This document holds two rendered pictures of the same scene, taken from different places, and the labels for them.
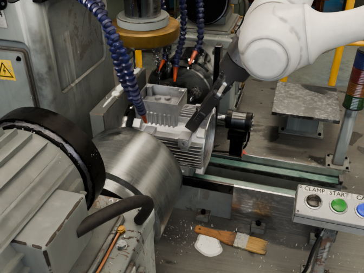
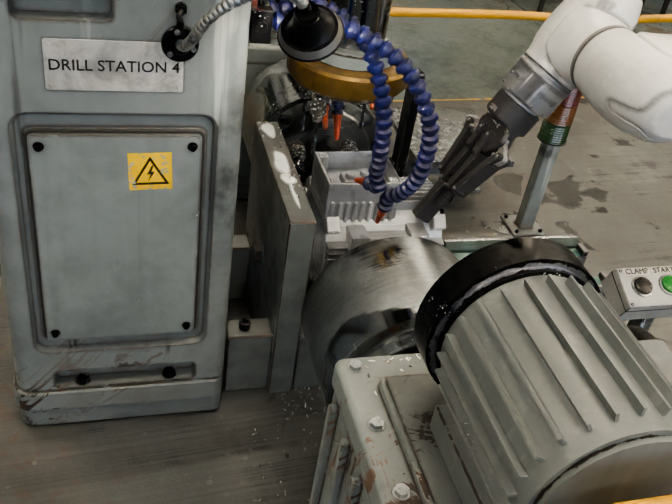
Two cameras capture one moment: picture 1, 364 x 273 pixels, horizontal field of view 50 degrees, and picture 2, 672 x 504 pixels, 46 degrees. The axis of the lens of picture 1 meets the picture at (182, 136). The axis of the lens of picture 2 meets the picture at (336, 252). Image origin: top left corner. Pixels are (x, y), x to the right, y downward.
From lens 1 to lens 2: 0.73 m
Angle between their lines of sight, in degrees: 30
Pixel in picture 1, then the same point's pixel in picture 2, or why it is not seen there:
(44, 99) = (221, 215)
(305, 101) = (449, 136)
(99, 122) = (306, 236)
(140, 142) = (437, 257)
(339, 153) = (531, 210)
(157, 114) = (366, 203)
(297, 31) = not seen: outside the picture
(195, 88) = (350, 145)
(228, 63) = (515, 111)
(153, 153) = not seen: hidden behind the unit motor
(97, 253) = not seen: hidden behind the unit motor
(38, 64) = (229, 153)
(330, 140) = (490, 192)
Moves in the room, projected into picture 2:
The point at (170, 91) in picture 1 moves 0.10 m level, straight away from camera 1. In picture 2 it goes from (356, 160) to (325, 132)
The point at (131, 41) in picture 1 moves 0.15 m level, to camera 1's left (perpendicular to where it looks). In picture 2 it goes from (369, 91) to (270, 104)
